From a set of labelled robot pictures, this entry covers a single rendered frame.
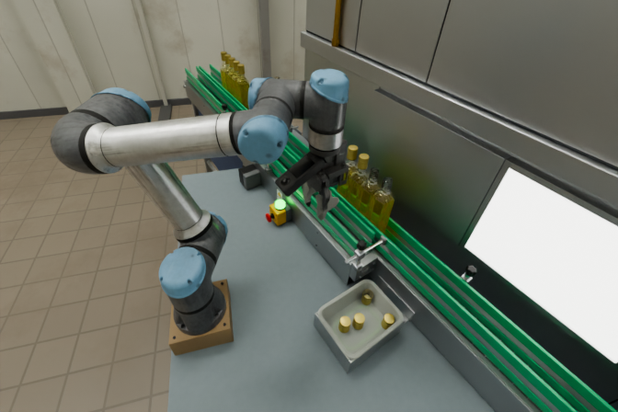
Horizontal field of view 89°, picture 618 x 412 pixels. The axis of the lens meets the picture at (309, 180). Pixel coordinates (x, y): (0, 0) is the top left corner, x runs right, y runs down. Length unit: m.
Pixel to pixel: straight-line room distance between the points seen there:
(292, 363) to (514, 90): 0.94
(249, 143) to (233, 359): 0.74
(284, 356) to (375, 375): 0.27
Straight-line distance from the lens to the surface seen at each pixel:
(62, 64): 4.11
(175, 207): 0.89
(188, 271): 0.88
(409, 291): 1.09
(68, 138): 0.70
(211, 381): 1.08
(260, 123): 0.49
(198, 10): 3.80
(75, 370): 2.15
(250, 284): 1.19
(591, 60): 0.84
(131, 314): 2.17
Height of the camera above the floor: 1.75
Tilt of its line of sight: 40 degrees down
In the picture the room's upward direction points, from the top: 3 degrees clockwise
